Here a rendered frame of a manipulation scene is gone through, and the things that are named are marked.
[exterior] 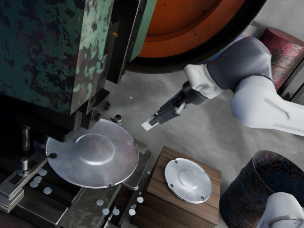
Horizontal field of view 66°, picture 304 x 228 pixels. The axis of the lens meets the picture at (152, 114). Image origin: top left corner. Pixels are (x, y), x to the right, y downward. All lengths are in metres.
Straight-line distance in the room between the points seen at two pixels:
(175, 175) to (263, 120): 0.90
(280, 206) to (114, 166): 0.56
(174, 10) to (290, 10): 3.11
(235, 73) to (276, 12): 3.30
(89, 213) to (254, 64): 0.63
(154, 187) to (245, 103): 0.87
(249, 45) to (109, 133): 0.52
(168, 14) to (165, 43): 0.10
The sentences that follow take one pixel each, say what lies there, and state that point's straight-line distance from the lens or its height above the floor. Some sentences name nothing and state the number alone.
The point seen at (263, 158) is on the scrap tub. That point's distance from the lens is 1.85.
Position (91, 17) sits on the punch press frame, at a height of 1.24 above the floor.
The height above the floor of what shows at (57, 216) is 0.71.
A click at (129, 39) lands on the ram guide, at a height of 1.13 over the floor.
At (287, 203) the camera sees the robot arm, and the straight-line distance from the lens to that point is 0.93.
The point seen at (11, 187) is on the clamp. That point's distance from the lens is 0.73.
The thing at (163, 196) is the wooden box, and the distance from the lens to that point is 1.29.
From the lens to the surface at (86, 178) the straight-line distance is 0.71.
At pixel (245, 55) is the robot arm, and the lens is 0.59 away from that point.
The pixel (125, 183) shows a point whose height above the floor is 0.78.
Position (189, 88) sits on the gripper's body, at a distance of 0.64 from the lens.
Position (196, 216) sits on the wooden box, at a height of 0.34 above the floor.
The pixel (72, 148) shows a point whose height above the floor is 0.78.
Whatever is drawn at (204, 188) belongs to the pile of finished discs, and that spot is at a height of 0.36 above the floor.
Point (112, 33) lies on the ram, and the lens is 0.62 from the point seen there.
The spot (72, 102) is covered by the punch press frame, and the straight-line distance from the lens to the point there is 0.44.
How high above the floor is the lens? 1.36
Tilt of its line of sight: 36 degrees down
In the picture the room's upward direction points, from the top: 22 degrees clockwise
